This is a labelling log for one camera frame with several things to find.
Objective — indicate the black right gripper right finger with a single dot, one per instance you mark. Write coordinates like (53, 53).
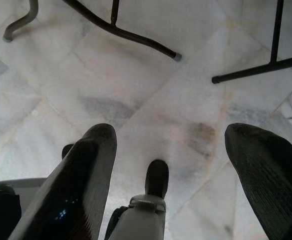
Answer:
(271, 180)

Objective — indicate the marble-pattern table with straight legs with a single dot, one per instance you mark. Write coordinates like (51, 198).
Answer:
(261, 68)

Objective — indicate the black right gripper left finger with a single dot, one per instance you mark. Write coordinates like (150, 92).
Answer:
(70, 190)

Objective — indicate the large steel bowl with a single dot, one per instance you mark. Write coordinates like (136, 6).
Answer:
(13, 183)

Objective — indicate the marble-pattern table with curved legs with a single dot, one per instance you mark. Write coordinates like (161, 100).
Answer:
(135, 40)

